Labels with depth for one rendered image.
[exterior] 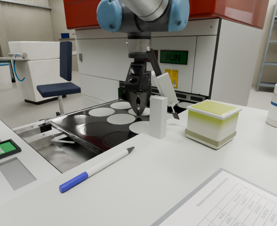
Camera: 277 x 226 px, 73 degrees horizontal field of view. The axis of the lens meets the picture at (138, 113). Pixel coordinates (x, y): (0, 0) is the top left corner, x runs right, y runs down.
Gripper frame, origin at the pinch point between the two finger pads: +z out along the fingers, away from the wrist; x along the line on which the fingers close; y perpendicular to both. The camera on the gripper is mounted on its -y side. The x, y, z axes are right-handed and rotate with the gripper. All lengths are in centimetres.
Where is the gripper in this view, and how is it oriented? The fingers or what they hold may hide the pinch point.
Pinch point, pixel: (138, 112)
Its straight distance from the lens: 65.9
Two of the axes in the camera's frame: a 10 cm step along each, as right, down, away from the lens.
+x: -9.9, -0.6, 1.6
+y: 1.7, -3.4, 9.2
